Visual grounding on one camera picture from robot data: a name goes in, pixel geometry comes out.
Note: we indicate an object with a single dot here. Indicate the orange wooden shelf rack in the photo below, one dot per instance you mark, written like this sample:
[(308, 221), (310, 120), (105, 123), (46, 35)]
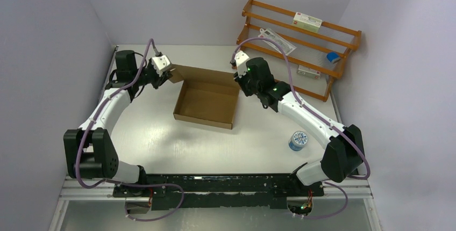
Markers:
[(316, 58)]

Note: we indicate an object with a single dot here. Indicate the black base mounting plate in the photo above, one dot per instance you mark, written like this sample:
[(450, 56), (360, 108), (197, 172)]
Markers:
[(211, 191)]

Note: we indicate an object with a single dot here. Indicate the green white small box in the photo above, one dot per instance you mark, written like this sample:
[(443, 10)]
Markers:
[(306, 22)]

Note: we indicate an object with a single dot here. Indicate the small white box lower shelf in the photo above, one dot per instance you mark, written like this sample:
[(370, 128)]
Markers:
[(308, 72)]

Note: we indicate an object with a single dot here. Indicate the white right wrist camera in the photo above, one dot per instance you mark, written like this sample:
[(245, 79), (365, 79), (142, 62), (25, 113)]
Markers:
[(238, 61)]

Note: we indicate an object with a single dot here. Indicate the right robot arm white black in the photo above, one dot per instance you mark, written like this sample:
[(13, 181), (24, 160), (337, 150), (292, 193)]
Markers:
[(343, 146)]

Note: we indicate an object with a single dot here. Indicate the brown cardboard box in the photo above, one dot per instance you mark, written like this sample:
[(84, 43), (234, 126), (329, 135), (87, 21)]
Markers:
[(207, 97)]

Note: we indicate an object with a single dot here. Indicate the clear plastic packaged item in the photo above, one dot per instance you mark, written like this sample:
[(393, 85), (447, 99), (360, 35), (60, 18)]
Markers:
[(284, 45)]

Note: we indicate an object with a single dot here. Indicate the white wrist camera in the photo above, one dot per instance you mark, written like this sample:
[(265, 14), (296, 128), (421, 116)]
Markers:
[(238, 61), (161, 64)]

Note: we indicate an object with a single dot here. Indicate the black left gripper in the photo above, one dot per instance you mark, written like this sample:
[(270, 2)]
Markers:
[(159, 81)]

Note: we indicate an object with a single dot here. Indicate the blue white eraser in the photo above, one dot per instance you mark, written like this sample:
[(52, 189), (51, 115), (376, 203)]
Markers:
[(333, 57)]

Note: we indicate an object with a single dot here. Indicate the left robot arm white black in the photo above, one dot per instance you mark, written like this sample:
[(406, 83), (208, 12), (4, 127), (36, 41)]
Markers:
[(89, 150)]

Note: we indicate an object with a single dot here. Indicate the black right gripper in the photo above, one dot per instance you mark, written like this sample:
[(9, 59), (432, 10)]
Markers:
[(240, 81)]

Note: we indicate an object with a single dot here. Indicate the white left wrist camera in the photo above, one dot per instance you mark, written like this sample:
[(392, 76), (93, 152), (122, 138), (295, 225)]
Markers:
[(161, 64)]

